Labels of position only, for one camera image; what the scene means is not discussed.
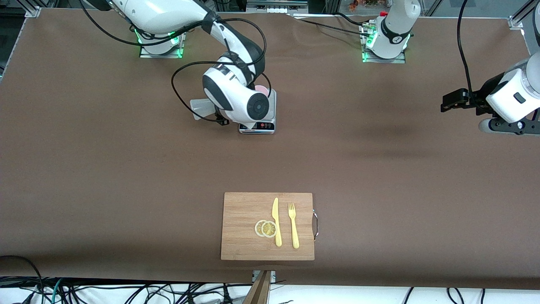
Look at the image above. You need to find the translucent sauce bottle orange cap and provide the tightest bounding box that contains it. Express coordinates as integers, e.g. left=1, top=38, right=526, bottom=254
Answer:
left=189, top=98, right=216, bottom=121

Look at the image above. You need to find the silver digital kitchen scale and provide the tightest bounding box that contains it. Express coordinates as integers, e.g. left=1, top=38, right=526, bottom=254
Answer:
left=238, top=89, right=277, bottom=135

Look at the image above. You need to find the wooden cutting board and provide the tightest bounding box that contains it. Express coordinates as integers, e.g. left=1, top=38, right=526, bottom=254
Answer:
left=220, top=192, right=319, bottom=261

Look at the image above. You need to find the yellow plastic knife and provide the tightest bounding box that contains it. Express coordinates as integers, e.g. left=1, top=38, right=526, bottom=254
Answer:
left=272, top=197, right=282, bottom=247

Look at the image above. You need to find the brown table cover sheet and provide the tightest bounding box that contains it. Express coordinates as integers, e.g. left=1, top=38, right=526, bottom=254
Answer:
left=0, top=8, right=540, bottom=291

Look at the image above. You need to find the yellow plastic fork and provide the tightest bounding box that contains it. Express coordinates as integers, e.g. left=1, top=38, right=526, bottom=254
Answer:
left=288, top=203, right=300, bottom=249

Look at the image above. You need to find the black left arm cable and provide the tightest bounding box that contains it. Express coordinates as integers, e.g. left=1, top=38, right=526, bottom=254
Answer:
left=457, top=0, right=486, bottom=103

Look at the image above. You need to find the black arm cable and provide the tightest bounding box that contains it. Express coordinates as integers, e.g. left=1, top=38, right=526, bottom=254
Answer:
left=79, top=0, right=273, bottom=124
left=457, top=0, right=486, bottom=103

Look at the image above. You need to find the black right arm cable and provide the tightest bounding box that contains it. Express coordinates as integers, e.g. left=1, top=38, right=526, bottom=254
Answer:
left=79, top=0, right=273, bottom=124

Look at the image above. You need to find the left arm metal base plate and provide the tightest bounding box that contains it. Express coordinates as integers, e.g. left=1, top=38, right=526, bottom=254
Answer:
left=362, top=21, right=406, bottom=64

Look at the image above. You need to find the aluminium frame corner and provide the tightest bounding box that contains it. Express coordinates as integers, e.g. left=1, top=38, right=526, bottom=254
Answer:
left=508, top=0, right=540, bottom=30

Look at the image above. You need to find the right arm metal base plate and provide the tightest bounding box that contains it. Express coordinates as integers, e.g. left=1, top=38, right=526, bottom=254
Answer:
left=139, top=30, right=184, bottom=59

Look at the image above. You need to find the black table cable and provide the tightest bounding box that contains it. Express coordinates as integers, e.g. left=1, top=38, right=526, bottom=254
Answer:
left=335, top=12, right=373, bottom=28
left=300, top=19, right=374, bottom=37

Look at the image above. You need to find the wooden post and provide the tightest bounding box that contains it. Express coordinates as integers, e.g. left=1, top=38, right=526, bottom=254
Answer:
left=243, top=270, right=273, bottom=304

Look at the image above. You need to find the teal floor cable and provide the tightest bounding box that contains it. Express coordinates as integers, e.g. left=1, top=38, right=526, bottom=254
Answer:
left=51, top=278, right=64, bottom=304

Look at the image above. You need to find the black looped floor cable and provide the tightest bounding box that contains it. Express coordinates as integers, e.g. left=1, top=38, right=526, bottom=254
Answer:
left=0, top=255, right=43, bottom=296

